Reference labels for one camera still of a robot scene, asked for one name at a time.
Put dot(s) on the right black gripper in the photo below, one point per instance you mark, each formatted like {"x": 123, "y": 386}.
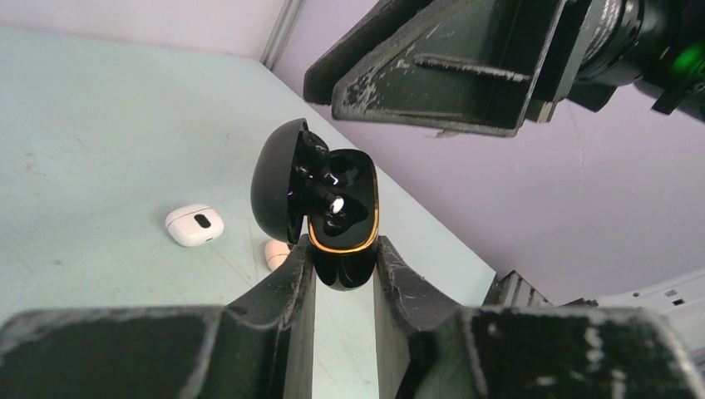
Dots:
{"x": 472, "y": 66}

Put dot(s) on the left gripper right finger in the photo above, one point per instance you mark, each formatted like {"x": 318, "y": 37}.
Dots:
{"x": 430, "y": 346}

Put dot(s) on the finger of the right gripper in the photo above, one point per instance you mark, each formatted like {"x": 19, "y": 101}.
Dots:
{"x": 377, "y": 25}

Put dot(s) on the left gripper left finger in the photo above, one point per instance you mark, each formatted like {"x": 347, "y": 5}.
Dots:
{"x": 258, "y": 346}

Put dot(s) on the beige earbud charging case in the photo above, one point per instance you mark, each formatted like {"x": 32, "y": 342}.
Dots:
{"x": 275, "y": 253}

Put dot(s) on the white earbud charging case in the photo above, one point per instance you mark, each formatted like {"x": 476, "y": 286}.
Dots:
{"x": 194, "y": 225}

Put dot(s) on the black earbud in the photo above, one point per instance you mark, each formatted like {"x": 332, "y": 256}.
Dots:
{"x": 312, "y": 156}

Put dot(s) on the black earbud charging case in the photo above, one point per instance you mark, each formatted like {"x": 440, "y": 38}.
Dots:
{"x": 344, "y": 244}

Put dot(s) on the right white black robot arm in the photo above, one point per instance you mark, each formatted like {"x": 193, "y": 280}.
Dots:
{"x": 657, "y": 46}

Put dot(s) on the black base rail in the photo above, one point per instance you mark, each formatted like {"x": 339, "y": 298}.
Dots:
{"x": 514, "y": 293}

